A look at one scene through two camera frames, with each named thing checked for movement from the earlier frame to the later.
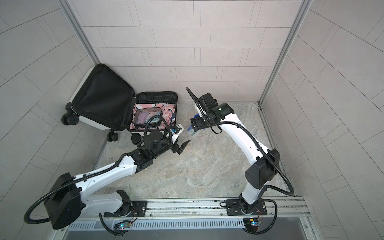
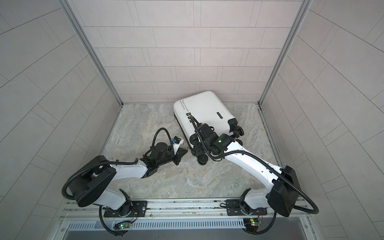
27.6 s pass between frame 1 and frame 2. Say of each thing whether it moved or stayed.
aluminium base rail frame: stayed
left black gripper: moved
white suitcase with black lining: moved
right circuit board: stayed
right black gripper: moved
